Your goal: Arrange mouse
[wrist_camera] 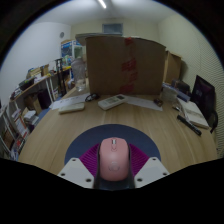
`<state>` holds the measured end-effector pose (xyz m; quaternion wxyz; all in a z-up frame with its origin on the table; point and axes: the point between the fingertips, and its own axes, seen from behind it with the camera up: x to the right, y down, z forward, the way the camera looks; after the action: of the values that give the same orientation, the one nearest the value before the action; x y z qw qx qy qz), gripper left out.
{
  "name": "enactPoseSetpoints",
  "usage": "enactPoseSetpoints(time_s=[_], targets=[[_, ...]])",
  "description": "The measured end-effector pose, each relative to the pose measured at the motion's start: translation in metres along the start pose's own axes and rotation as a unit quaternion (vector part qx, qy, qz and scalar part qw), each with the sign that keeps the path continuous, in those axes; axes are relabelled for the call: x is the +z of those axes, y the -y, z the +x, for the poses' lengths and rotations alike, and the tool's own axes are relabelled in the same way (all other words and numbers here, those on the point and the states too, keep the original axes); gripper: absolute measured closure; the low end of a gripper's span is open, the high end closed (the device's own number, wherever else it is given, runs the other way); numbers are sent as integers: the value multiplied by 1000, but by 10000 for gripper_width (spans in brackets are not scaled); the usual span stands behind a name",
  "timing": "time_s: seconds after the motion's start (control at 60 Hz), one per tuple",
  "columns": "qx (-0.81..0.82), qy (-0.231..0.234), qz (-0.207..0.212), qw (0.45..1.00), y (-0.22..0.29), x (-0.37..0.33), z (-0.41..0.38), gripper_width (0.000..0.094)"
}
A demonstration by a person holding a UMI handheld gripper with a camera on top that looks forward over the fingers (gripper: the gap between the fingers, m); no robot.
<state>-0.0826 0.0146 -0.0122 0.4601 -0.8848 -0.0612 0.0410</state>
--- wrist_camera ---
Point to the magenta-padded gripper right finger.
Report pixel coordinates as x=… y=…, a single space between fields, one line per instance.
x=150 y=170

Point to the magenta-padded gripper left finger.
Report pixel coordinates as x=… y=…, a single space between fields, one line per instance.
x=77 y=170

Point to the pink computer mouse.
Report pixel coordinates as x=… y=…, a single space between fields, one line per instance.
x=114 y=160

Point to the blue mouse pad with wrist rest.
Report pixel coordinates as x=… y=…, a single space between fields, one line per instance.
x=113 y=130

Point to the black marker pen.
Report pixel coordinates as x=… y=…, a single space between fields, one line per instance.
x=189 y=125

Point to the beige flat case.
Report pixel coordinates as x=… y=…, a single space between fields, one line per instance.
x=71 y=108

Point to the white paper sheet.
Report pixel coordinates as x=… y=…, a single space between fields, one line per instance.
x=143 y=102
x=68 y=100

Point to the small dark object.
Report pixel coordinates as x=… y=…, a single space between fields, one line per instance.
x=158 y=102

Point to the open white book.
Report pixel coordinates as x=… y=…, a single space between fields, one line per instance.
x=195 y=115

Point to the white shelf unit with books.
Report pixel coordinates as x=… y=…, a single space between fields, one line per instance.
x=15 y=130

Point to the black eyeglasses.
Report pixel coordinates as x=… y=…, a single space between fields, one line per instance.
x=91 y=97

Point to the white remote control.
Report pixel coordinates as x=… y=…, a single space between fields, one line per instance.
x=112 y=102

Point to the white plastic container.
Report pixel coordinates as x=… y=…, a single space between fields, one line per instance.
x=170 y=94

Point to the small brown cardboard box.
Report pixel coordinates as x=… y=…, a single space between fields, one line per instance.
x=33 y=104

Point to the black computer tower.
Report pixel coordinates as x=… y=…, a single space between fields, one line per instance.
x=43 y=98

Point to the black office chair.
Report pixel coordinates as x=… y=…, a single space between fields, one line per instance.
x=214 y=121

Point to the dark bag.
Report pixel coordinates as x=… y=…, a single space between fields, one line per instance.
x=181 y=86

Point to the black computer monitor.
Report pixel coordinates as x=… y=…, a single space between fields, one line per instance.
x=202 y=95

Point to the black metal stand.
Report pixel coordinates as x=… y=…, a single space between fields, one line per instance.
x=60 y=78

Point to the clear plastic jar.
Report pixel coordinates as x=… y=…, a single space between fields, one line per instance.
x=79 y=75

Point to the cluttered wooden side desk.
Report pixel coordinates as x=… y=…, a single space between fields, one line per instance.
x=33 y=85

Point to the tall open cardboard box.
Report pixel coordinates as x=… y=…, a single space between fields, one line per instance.
x=174 y=66

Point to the large brown cardboard box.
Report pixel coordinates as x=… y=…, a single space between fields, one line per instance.
x=110 y=66

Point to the blue and white cabinet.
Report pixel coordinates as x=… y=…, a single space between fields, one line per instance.
x=68 y=50

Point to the long ceiling light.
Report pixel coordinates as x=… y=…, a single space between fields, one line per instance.
x=101 y=3

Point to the round wall clock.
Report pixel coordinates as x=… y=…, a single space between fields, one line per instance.
x=61 y=34

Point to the wall window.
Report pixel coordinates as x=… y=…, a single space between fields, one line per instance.
x=112 y=28

